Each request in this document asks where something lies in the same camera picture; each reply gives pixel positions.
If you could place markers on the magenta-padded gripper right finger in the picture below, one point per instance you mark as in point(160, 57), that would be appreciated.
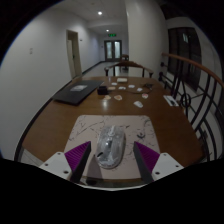
point(149, 156)

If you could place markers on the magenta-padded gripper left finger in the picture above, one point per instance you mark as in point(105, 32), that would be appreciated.
point(76, 155)

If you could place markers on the transparent computer mouse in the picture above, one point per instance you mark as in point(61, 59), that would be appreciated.
point(110, 146)

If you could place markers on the white marble mouse pad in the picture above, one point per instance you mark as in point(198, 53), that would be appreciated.
point(90, 128)

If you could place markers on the small white disc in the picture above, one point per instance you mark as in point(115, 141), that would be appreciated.
point(117, 97)
point(145, 95)
point(114, 83)
point(139, 89)
point(131, 86)
point(122, 87)
point(107, 97)
point(138, 104)

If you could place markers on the printed white card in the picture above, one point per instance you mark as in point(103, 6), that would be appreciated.
point(170, 100)

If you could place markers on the black laptop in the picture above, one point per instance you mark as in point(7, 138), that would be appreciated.
point(78, 91)

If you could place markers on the small black box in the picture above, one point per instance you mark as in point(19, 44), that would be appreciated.
point(102, 90)

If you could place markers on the small dark gadget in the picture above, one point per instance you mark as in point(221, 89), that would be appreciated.
point(148, 85)

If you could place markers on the wooden armchair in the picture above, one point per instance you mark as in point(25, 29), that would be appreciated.
point(128, 64)

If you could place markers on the white side door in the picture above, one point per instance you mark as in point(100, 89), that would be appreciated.
point(74, 55)

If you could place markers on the small wooden chair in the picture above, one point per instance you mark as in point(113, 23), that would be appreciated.
point(125, 58)

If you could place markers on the dark window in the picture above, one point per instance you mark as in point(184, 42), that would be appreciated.
point(183, 56)

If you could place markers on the glass double door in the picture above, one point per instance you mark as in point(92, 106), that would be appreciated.
point(113, 50)

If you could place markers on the green exit sign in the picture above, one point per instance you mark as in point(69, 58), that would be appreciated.
point(112, 34)

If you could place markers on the ceiling lights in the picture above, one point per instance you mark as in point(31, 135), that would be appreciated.
point(100, 13)

